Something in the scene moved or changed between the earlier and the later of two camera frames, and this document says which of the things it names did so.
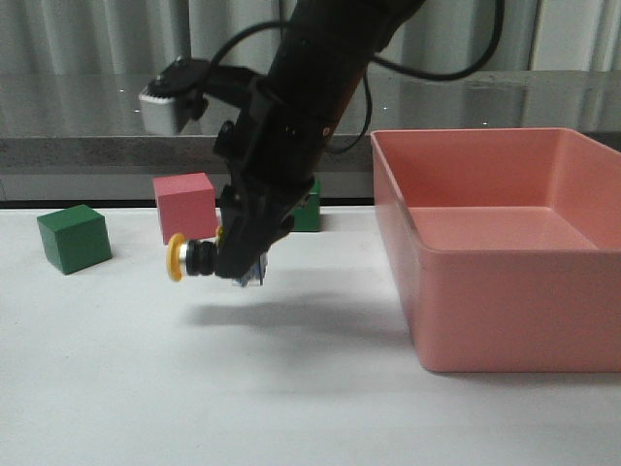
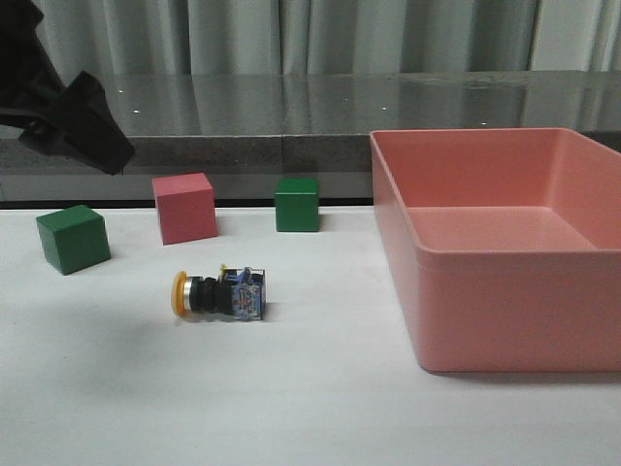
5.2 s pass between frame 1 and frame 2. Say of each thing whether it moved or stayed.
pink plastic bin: stayed
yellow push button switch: moved
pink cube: stayed
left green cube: stayed
